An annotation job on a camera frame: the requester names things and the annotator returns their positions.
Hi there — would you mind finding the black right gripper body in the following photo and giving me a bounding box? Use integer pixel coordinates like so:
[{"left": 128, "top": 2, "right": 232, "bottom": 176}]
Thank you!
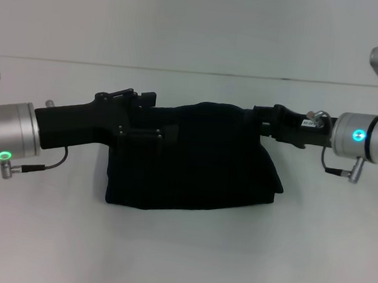
[{"left": 269, "top": 103, "right": 338, "bottom": 152}]

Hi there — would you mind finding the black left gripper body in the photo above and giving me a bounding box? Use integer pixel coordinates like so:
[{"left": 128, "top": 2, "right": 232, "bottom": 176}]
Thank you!
[{"left": 31, "top": 84, "right": 138, "bottom": 158}]

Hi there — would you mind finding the black t-shirt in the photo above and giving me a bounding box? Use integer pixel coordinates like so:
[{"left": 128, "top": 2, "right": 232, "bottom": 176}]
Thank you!
[{"left": 102, "top": 92, "right": 292, "bottom": 222}]

